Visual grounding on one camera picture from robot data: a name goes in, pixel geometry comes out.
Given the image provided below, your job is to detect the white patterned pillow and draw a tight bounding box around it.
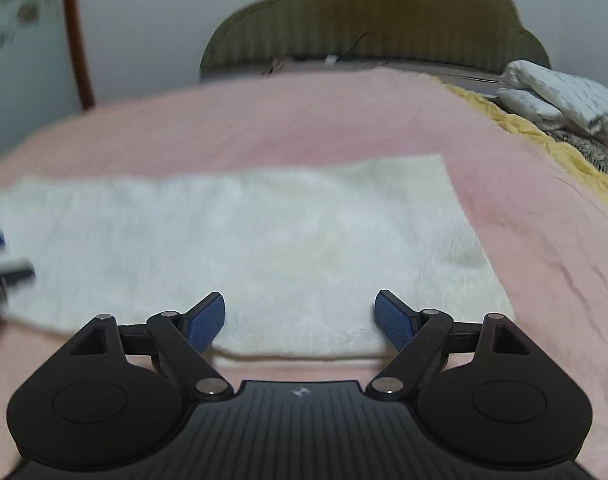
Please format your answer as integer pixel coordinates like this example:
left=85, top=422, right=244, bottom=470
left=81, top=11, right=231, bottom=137
left=496, top=60, right=608, bottom=153

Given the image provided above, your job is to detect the brown wooden door frame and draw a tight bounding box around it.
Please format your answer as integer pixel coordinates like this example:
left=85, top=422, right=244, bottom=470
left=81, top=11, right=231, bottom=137
left=61, top=0, right=95, bottom=111

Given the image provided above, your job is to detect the yellow blanket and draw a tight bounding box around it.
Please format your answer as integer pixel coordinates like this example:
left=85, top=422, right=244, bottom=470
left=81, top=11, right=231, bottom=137
left=426, top=74, right=608, bottom=207

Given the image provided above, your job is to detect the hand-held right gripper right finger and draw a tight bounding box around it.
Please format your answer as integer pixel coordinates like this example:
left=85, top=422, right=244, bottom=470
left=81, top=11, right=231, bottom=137
left=367, top=289, right=531, bottom=395

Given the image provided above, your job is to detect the pink floral blanket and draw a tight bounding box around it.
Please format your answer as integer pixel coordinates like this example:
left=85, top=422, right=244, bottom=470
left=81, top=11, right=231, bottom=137
left=0, top=69, right=608, bottom=480

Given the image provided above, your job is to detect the white quilt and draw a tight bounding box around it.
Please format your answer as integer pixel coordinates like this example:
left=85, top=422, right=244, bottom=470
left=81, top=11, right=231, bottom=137
left=0, top=154, right=516, bottom=360

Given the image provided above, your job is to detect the olive quilted headboard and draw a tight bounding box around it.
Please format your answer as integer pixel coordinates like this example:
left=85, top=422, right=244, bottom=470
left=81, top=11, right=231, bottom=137
left=199, top=0, right=552, bottom=81

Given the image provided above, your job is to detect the black charging cable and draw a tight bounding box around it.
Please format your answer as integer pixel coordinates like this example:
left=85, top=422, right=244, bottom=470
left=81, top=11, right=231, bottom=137
left=260, top=31, right=369, bottom=77

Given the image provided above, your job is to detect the grey herringbone cloth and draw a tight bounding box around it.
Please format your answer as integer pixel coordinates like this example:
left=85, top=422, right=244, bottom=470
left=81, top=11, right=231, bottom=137
left=544, top=129, right=608, bottom=181

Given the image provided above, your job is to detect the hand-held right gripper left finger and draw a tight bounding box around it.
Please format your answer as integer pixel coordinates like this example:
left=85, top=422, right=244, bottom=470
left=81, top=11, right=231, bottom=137
left=68, top=292, right=235, bottom=401

